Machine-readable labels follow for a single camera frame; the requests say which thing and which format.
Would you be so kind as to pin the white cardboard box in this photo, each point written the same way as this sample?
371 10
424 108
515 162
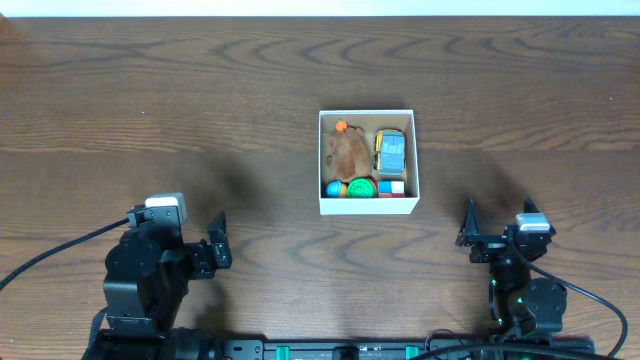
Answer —
370 121

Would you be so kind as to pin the multicolour puzzle cube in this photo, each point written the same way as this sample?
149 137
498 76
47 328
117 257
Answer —
391 189

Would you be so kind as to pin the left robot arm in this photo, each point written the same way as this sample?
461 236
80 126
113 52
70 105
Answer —
148 273

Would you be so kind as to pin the yellow grey toy truck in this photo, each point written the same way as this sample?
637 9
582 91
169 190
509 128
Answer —
389 152

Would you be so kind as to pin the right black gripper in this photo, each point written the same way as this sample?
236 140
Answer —
493 240

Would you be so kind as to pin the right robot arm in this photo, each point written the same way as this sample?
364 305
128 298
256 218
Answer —
524 307

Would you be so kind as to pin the brown plush bear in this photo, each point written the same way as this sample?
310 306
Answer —
349 156

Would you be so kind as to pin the orange toy duck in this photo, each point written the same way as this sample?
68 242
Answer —
337 189

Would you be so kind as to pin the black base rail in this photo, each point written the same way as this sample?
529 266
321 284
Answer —
345 350

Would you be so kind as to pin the green ridged ball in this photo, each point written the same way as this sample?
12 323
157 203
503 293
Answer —
362 188

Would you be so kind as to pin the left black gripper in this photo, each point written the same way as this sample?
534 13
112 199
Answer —
204 252

